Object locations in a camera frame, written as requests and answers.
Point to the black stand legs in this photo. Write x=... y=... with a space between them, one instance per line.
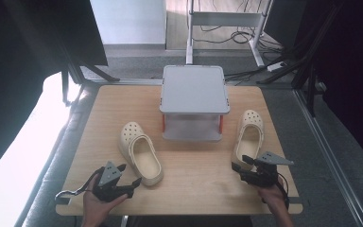
x=75 y=74

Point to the white table leg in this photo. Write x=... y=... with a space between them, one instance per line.
x=124 y=221

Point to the black tripod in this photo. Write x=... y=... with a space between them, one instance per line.
x=308 y=53

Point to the black panel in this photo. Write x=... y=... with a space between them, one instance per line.
x=69 y=28

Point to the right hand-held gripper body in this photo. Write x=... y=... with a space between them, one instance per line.
x=266 y=175

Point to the aluminium floor rail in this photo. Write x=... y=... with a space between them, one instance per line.
x=327 y=151

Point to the person's right hand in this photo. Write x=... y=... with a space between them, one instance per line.
x=274 y=198

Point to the white power strip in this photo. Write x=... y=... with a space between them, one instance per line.
x=276 y=66

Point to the white metal stand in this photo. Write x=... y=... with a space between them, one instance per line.
x=223 y=19

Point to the grey two-tier shoe rack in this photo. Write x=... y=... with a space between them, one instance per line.
x=193 y=90

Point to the cream clog shoe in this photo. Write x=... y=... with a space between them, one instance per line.
x=249 y=142
x=145 y=160

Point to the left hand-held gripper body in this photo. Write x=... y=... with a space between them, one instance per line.
x=108 y=176

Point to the person's left hand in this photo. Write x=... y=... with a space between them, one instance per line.
x=94 y=208

